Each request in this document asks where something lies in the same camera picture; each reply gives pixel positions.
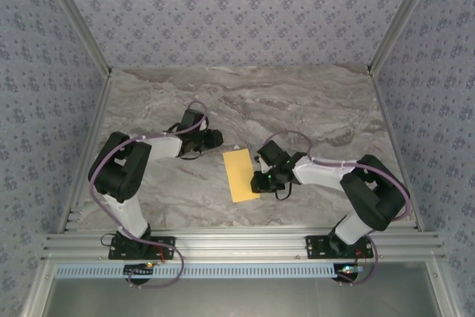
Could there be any black controller board mount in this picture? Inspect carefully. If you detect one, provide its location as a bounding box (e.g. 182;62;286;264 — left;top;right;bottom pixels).
123;263;154;289
335;263;364;288

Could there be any thin black wrist wire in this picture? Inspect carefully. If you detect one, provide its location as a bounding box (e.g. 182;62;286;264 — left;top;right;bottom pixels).
273;182;295;202
163;122;209;160

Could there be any aluminium mounting rail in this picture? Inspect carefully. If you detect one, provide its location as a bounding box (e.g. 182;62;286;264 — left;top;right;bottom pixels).
41;230;446;263

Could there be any thin black left wrist wire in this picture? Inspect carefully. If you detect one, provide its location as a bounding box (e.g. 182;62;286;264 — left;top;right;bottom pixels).
163;122;209;160

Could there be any yellow paper sheet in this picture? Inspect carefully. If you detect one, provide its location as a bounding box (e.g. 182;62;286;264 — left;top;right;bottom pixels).
223;148;261;204

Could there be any grey metal panel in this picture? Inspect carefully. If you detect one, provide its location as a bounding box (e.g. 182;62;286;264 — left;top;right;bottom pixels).
20;260;459;317

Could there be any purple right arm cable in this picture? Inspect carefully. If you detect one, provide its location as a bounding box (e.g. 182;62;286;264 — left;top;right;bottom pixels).
262;130;412;287

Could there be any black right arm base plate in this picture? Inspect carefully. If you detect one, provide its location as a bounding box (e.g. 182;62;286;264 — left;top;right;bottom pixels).
304;234;374;260

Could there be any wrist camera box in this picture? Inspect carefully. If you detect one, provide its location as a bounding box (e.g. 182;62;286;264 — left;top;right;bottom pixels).
257;140;290;174
180;108;209;133

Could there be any aluminium table side rail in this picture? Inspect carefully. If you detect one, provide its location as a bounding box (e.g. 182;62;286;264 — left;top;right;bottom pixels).
370;71;426;232
57;71;114;235

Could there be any thin black right wrist wire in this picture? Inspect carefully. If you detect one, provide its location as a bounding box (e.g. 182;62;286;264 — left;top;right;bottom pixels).
273;182;295;202

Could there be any slotted pale cable duct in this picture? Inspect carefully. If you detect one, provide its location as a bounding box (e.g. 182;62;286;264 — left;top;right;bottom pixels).
54;264;335;280

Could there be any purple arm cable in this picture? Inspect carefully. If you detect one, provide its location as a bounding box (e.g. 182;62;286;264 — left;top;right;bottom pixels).
262;130;412;287
88;100;186;290

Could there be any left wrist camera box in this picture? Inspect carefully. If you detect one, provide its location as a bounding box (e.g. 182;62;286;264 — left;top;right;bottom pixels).
180;108;209;133

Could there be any aluminium frame post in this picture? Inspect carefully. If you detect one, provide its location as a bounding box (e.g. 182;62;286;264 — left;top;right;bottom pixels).
36;0;113;79
366;0;445;76

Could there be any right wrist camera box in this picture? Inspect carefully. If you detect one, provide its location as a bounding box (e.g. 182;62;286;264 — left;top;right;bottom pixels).
257;140;290;174

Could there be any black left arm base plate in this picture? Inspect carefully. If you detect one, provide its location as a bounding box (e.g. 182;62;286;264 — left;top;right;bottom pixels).
108;236;177;261

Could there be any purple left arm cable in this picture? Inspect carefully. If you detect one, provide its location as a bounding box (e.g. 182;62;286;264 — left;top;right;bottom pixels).
88;100;186;290

